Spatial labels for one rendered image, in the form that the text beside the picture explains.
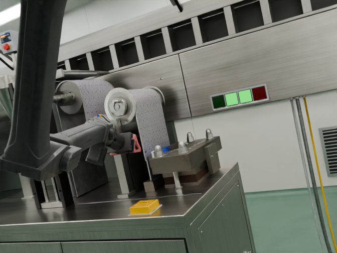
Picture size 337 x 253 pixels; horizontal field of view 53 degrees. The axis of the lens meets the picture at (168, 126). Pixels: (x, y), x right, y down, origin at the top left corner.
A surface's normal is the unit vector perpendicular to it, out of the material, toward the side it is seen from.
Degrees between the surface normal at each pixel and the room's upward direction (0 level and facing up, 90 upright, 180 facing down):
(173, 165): 90
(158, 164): 90
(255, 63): 90
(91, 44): 90
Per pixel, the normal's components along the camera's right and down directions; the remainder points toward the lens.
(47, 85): 0.95, 0.29
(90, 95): 0.89, -0.14
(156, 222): -0.42, 0.14
